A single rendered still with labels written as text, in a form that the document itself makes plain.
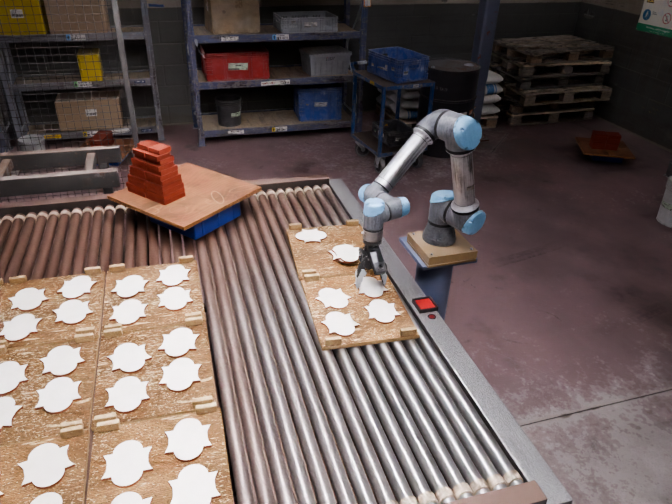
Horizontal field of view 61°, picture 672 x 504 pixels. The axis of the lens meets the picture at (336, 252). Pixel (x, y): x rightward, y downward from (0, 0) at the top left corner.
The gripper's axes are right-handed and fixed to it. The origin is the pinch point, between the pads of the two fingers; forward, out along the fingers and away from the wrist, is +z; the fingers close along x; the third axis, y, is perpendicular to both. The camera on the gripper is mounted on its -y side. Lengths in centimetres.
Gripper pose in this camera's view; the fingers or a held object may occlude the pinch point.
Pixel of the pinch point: (371, 286)
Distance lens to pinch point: 222.1
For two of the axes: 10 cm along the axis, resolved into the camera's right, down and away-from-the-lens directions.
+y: -2.3, -4.8, 8.5
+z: -0.2, 8.7, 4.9
